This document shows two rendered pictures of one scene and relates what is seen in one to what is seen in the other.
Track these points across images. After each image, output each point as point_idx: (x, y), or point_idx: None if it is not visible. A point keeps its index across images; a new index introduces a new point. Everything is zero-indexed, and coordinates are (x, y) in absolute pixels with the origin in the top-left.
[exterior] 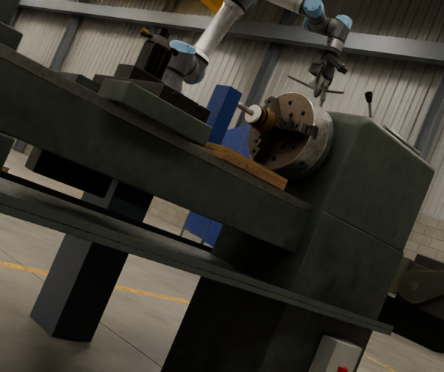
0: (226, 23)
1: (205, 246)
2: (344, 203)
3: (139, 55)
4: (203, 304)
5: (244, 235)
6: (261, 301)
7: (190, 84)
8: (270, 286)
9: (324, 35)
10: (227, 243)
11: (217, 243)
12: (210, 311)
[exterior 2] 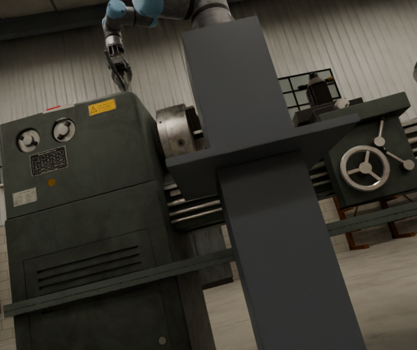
0: None
1: (172, 263)
2: None
3: (329, 92)
4: (192, 324)
5: (176, 233)
6: (196, 280)
7: (148, 12)
8: None
9: (114, 29)
10: (175, 248)
11: (173, 253)
12: (195, 323)
